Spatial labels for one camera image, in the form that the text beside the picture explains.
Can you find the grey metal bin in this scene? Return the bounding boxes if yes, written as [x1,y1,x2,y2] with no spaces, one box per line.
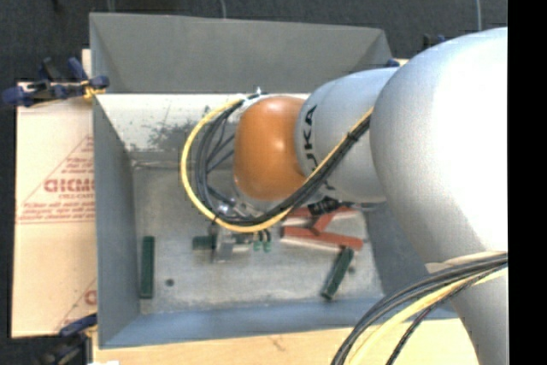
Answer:
[88,11,459,350]

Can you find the red-brown flat block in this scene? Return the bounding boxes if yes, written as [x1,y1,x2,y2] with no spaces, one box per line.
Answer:
[279,225,365,252]
[310,212,341,237]
[291,205,358,220]

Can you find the brown cardboard board red print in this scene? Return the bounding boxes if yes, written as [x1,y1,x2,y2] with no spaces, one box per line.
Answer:
[9,94,99,339]

